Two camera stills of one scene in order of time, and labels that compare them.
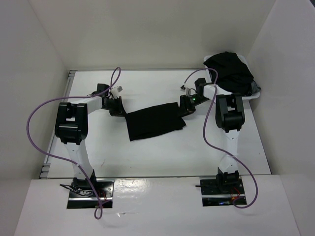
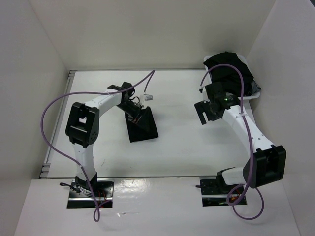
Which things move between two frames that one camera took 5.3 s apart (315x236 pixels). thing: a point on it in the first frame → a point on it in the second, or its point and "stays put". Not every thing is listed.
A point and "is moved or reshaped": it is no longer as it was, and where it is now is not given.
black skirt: x=154 y=121 is moved or reshaped
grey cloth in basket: x=255 y=89 stays put
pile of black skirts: x=230 y=73 stays put
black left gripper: x=120 y=111 → x=136 y=116
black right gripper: x=185 y=108 → x=201 y=107
